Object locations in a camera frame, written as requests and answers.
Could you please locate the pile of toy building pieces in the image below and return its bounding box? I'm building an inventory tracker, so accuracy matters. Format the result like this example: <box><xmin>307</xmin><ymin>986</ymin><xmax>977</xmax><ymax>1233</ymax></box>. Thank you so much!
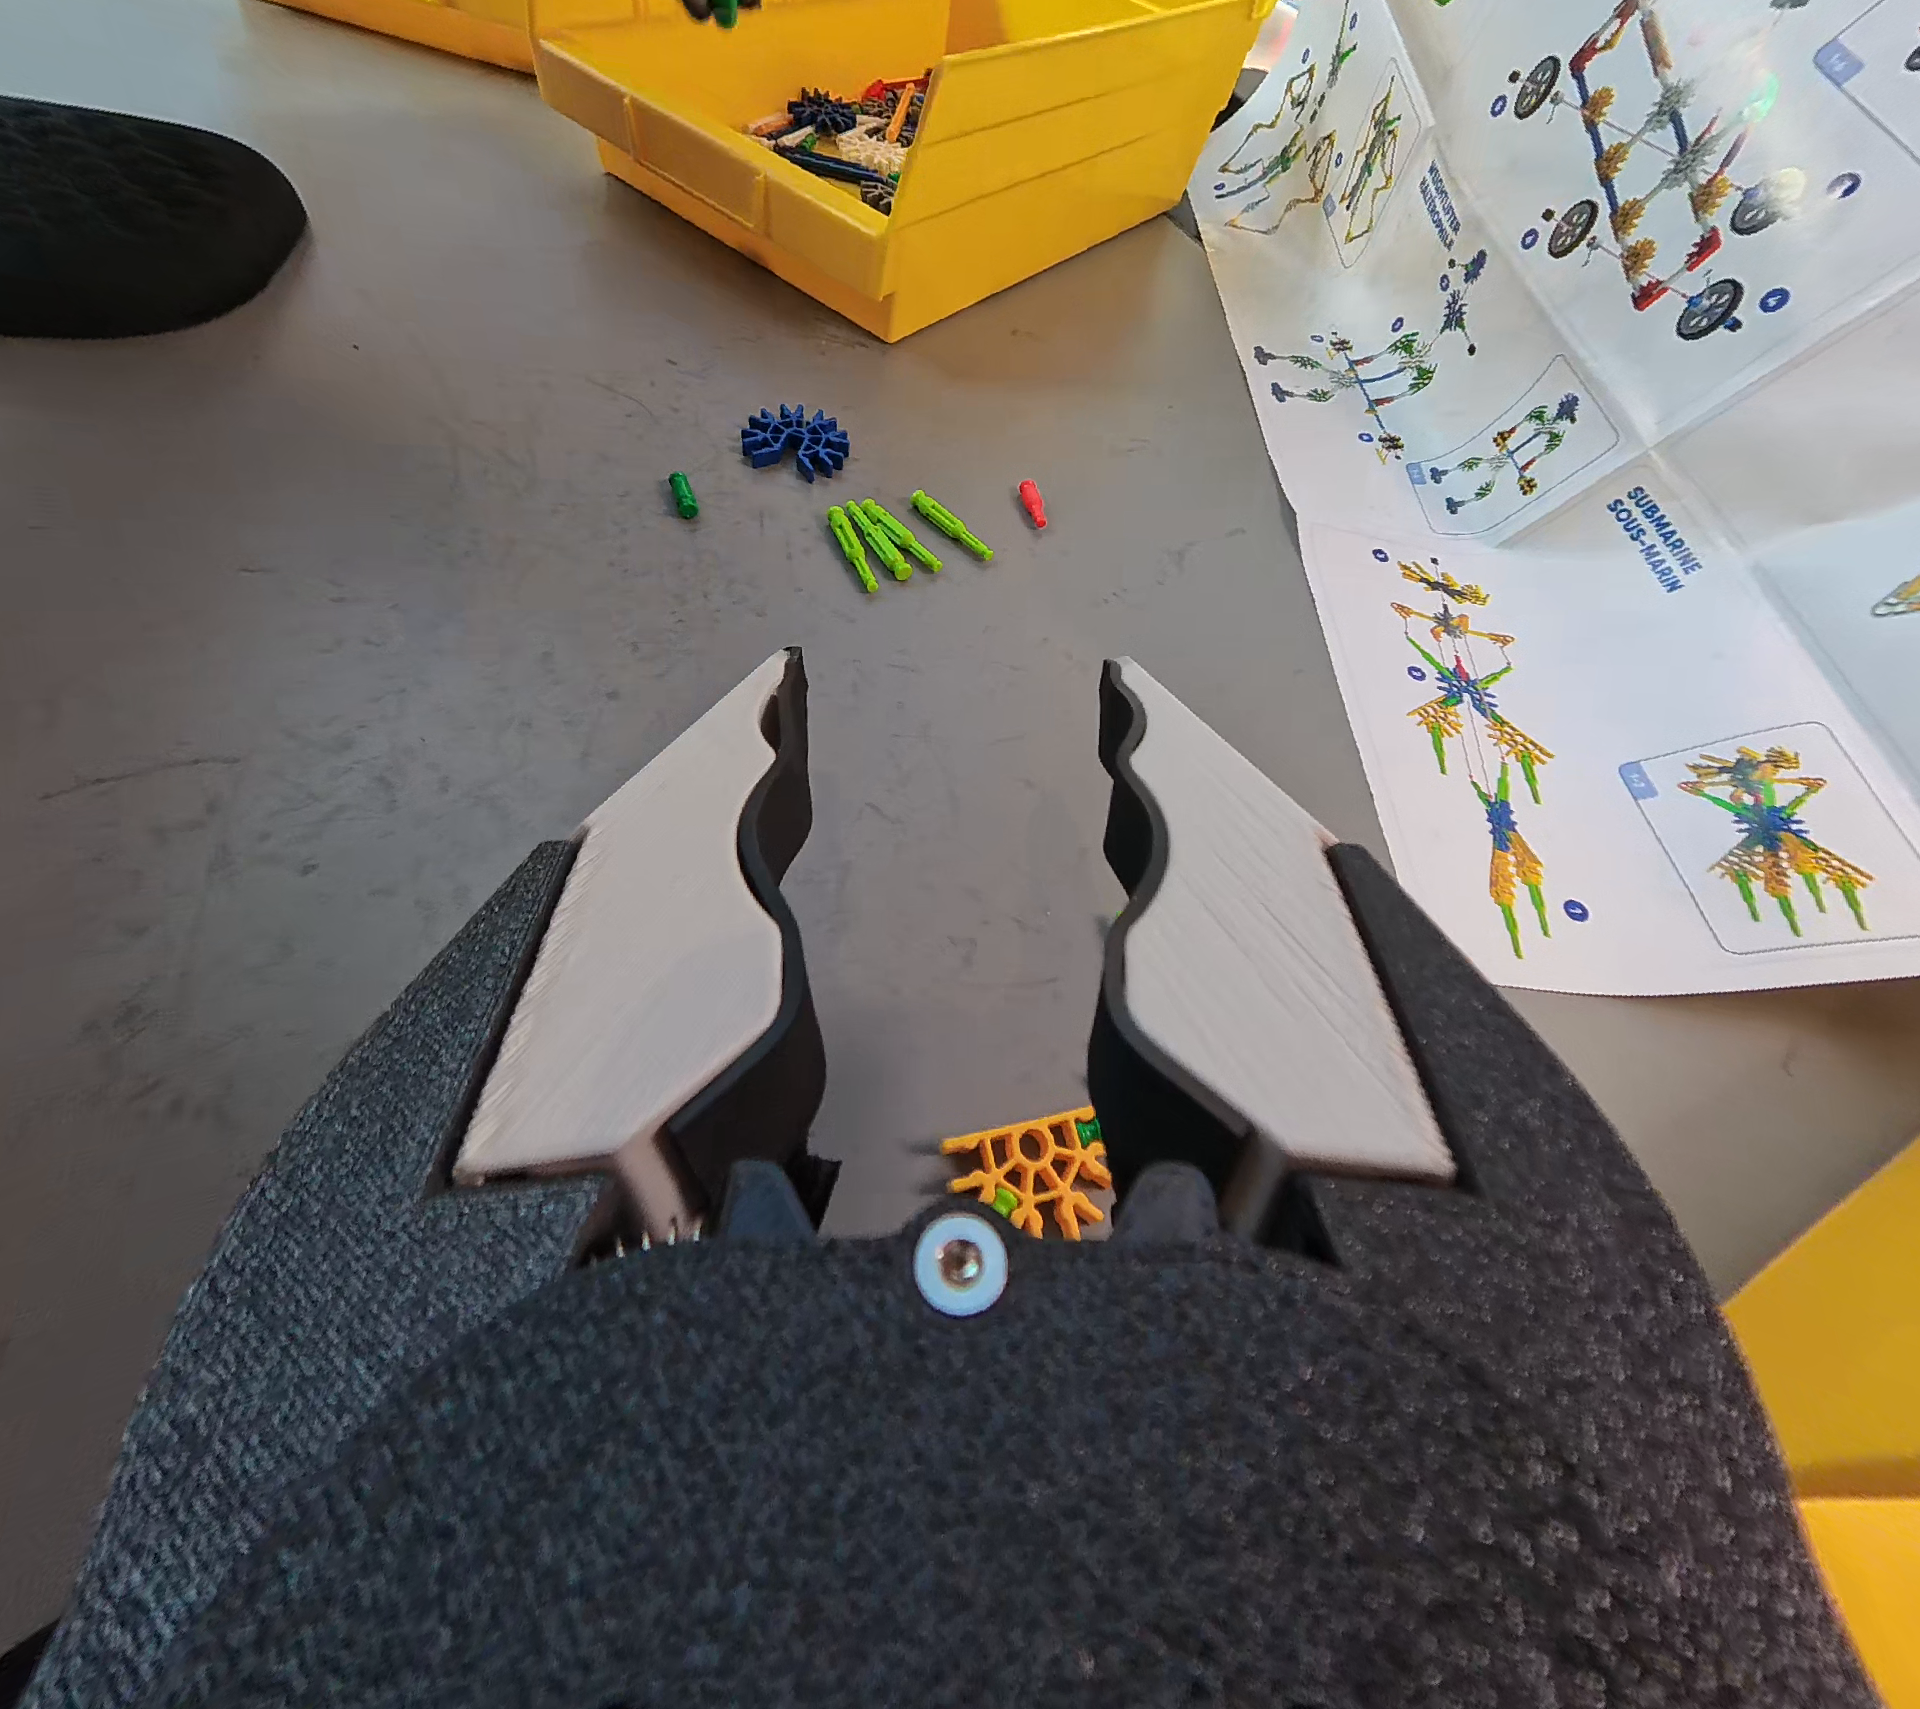
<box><xmin>743</xmin><ymin>73</ymin><xmax>936</xmax><ymax>214</ymax></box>

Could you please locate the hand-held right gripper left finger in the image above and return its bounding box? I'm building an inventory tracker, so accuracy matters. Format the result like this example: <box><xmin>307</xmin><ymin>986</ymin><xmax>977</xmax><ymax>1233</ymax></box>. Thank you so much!
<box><xmin>451</xmin><ymin>643</ymin><xmax>832</xmax><ymax>1242</ymax></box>

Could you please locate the orange fan connector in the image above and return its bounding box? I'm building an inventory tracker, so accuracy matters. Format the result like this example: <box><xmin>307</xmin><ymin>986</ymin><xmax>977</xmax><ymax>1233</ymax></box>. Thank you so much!
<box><xmin>940</xmin><ymin>1107</ymin><xmax>1115</xmax><ymax>1241</ymax></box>

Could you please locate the printed instruction sheet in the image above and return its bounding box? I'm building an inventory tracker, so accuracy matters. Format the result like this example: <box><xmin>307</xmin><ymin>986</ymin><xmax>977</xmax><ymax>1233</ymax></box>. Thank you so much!
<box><xmin>1192</xmin><ymin>0</ymin><xmax>1920</xmax><ymax>999</ymax></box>

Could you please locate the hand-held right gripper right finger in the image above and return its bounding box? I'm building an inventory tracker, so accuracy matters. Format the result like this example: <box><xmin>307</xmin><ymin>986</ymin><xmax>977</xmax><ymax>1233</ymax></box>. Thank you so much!
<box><xmin>1081</xmin><ymin>654</ymin><xmax>1457</xmax><ymax>1246</ymax></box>

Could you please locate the grey desk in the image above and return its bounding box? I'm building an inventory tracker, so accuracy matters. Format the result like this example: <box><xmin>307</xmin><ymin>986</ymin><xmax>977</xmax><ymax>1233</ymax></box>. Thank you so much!
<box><xmin>0</xmin><ymin>0</ymin><xmax>1920</xmax><ymax>1681</ymax></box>

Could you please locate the black rounded object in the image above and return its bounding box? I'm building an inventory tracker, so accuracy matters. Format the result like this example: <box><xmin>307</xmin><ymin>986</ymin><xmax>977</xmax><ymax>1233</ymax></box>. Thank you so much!
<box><xmin>0</xmin><ymin>96</ymin><xmax>309</xmax><ymax>338</ymax></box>

